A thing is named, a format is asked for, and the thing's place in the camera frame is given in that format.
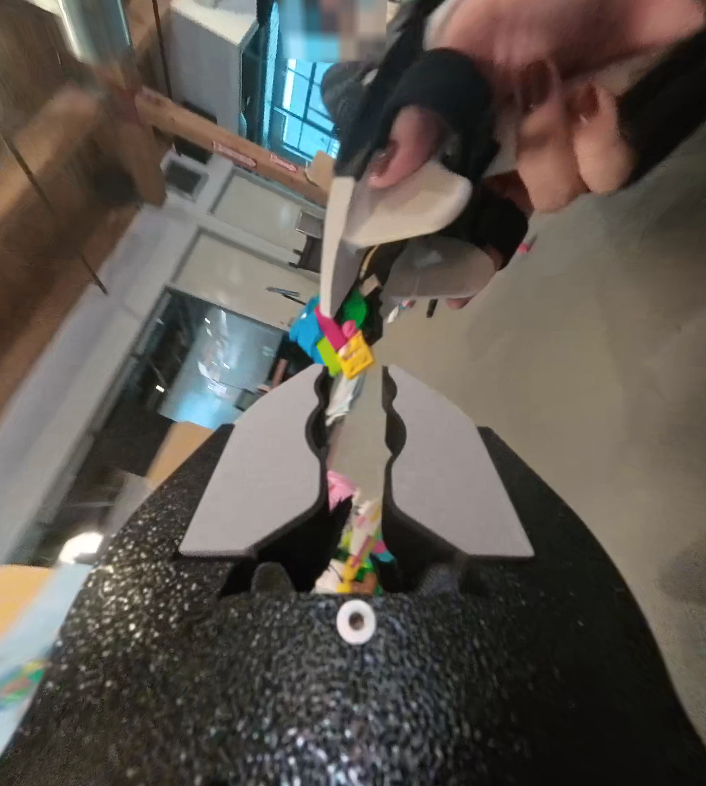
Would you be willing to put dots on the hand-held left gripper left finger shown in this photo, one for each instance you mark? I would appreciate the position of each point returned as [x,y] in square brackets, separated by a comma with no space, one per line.
[260,466]

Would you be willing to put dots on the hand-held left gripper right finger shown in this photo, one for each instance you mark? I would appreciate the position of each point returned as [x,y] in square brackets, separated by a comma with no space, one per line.
[451,473]

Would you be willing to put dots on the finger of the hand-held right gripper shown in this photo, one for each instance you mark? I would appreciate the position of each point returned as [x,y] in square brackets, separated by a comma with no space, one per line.
[445,273]
[402,209]

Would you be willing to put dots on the blue lego assembly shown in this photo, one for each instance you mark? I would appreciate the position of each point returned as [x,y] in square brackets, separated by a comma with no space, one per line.
[328,344]

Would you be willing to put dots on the pink lego piece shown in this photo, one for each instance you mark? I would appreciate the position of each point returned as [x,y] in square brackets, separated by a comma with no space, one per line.
[526,245]

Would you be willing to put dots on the person's right hand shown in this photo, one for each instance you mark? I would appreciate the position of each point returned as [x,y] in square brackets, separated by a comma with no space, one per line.
[561,73]

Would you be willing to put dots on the pile of colourful toy bricks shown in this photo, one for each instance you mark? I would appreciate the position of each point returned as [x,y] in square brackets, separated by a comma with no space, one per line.
[359,540]

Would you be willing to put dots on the paned window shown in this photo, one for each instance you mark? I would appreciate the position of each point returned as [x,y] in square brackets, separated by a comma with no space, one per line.
[303,116]

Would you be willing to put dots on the wooden ceiling beam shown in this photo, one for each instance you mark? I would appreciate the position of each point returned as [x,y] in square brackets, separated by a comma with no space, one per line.
[230,141]

